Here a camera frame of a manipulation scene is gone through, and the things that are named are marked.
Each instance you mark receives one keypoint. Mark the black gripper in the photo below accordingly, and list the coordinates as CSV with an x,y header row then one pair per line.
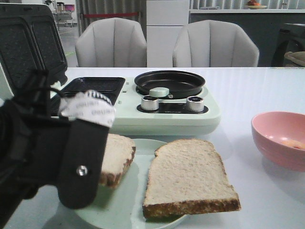
x,y
38,150

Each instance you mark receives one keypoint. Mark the white bread slice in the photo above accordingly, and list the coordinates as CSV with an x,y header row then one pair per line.
x,y
118,156
187,176

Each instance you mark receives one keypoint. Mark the mint green breakfast maker lid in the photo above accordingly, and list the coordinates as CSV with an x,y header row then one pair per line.
x,y
29,40

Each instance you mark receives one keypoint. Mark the pink plastic bowl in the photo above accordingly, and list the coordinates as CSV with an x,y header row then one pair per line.
x,y
269,129

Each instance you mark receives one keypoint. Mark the mint green breakfast maker base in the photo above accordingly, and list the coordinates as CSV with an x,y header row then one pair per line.
x,y
170,119

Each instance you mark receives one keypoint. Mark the left silver control knob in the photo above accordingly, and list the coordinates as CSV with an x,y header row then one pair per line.
x,y
149,103

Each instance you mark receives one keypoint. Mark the silver control knob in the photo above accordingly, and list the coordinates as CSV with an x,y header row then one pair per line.
x,y
149,103
194,104

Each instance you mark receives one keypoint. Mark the left grey upholstered chair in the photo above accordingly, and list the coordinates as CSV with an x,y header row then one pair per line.
x,y
112,42

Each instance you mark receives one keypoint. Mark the grey upholstered chair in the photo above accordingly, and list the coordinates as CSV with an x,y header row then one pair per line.
x,y
211,43
112,42

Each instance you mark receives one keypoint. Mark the black round frying pan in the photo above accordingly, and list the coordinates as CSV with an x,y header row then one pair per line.
x,y
181,84

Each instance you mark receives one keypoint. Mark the mint green round plate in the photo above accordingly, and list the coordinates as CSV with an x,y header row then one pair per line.
x,y
121,207

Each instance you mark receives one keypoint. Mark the right silver control knob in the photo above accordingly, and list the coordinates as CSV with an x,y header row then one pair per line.
x,y
194,104

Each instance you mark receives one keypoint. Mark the background metal cart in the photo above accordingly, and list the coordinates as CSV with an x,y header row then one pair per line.
x,y
64,11

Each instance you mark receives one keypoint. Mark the red barrier belt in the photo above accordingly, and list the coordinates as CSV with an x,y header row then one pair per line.
x,y
111,15

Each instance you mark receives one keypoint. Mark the white refrigerator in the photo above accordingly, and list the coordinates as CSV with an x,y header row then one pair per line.
x,y
164,20

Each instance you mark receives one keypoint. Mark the right grey upholstered chair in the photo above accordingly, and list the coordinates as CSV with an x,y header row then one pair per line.
x,y
211,43

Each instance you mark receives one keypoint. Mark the grey kitchen counter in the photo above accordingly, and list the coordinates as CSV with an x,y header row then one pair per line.
x,y
262,26

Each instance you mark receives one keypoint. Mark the fruit plate on counter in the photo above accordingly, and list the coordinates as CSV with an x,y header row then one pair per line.
x,y
254,5

